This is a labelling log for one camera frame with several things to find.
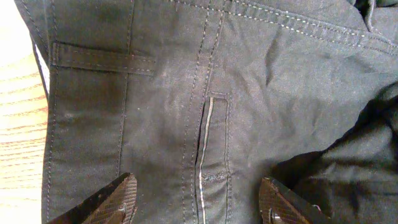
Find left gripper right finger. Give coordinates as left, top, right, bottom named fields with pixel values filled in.
left=259, top=177, right=332, bottom=224

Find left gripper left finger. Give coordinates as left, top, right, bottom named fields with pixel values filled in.
left=49, top=172, right=137, bottom=224

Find black shorts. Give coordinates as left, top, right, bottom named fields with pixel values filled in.
left=16, top=0, right=397, bottom=223

